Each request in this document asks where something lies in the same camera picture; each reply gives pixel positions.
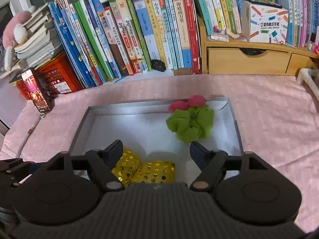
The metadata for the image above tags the white pipe frame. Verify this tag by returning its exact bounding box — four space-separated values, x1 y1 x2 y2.
296 68 319 100

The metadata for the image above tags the pink green scrunchie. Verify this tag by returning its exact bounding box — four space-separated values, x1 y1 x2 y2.
166 95 215 143

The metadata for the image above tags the grey lanyard strap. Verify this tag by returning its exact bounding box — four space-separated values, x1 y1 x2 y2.
15 114 45 158

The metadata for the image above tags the smartphone on stand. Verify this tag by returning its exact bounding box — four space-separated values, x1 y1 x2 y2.
21 68 53 113

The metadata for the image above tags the wooden drawer organizer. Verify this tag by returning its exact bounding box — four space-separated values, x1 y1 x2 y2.
197 17 318 76

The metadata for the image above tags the pink white plush toy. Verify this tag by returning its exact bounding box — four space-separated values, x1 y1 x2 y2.
3 10 32 71

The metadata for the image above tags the stack of books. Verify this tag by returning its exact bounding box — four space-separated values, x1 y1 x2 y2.
1 3 62 78

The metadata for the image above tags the white patterned label box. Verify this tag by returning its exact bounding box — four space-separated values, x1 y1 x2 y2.
241 1 289 44

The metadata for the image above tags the red plastic crate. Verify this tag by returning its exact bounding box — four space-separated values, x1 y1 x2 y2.
16 52 85 100

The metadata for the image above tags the pink striped tablecloth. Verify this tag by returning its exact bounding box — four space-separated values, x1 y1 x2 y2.
1 74 318 232

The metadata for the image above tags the row of upright books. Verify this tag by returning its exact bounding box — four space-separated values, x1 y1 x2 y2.
49 0 318 88

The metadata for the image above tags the gold sequin pillow bow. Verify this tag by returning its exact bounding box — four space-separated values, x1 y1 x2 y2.
111 147 176 188

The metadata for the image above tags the white grey cardboard box tray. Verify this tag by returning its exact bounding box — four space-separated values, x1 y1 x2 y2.
69 97 243 184

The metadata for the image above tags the small black box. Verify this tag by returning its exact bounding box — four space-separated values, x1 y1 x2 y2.
151 59 166 72

